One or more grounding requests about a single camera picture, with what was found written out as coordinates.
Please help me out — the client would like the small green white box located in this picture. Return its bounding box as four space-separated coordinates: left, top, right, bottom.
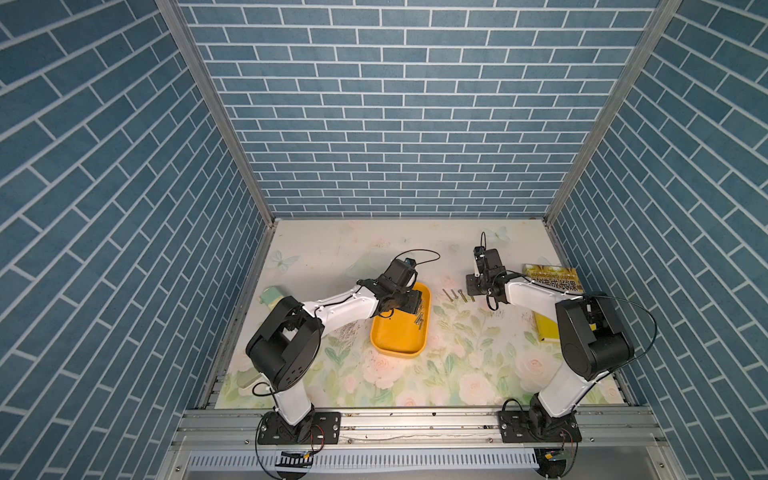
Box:
259 286 285 308

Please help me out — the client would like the yellow plastic storage box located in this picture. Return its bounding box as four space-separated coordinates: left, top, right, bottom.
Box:
370 282 432 359

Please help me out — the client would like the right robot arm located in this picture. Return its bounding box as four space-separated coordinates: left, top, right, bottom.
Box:
466 245 635 444

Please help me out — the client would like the white slotted cable duct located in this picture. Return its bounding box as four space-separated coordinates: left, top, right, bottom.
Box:
187 448 539 474

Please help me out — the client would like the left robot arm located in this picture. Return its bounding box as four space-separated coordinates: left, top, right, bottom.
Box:
245 258 422 437

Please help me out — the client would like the pale green flat case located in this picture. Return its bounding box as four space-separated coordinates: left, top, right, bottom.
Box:
235 367 263 390

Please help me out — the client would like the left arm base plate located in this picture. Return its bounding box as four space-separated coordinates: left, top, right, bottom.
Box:
258 411 342 446

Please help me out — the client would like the floral table mat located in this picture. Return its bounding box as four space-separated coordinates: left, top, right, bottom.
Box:
214 218 625 409

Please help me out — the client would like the yellow book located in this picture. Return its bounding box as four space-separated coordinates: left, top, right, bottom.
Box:
523 264 583 342

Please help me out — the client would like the aluminium mounting rail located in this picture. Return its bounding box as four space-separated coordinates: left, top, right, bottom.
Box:
170 405 667 451

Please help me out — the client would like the pile of metal screws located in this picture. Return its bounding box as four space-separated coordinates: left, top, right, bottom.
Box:
414 312 425 330

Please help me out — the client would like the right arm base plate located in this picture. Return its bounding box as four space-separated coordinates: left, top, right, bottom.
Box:
497 410 582 443

